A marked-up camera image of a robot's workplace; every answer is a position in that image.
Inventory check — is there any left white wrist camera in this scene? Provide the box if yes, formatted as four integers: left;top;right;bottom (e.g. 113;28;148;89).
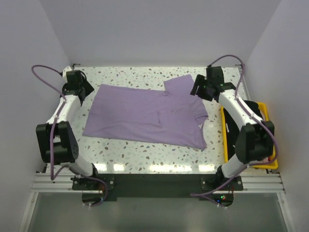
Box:
62;66;71;79

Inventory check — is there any black t shirt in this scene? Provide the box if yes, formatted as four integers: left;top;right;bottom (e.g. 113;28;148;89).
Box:
223;101;263;160

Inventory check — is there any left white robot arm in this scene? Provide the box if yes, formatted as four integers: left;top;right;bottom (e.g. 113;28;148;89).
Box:
32;65;100;189

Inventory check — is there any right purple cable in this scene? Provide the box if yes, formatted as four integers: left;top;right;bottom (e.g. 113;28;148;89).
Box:
190;55;280;203

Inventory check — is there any yellow plastic bin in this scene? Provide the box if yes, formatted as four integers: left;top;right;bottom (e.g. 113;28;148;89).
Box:
220;101;269;163

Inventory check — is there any purple t shirt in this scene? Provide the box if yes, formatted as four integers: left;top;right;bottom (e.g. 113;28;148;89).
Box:
83;75;208;149

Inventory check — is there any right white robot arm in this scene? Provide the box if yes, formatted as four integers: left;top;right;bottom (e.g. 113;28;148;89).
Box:
190;65;274;190

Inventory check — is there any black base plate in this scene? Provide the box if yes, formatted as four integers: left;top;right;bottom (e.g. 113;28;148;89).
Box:
72;173;244;203

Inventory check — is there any purple cable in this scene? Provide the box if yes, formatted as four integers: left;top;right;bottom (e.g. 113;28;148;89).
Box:
190;55;280;203
31;64;108;207

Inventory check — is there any aluminium frame rail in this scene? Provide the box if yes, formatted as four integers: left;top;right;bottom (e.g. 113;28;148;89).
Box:
31;174;285;196

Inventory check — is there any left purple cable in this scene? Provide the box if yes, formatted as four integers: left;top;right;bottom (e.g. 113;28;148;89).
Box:
31;64;108;207

